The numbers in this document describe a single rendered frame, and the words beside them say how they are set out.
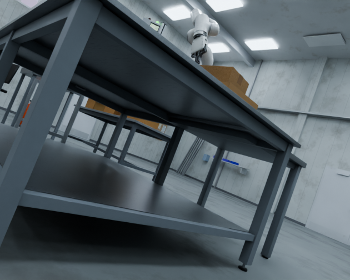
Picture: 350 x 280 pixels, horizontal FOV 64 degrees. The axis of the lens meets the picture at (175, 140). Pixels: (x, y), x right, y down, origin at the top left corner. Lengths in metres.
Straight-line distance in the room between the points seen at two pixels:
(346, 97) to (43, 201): 11.04
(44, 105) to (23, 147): 0.12
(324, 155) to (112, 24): 10.28
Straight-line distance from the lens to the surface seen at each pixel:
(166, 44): 1.00
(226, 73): 1.79
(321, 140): 11.09
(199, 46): 1.74
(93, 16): 0.91
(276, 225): 2.47
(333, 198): 10.45
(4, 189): 0.88
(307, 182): 10.83
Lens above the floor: 0.45
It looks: 4 degrees up
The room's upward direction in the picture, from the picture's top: 21 degrees clockwise
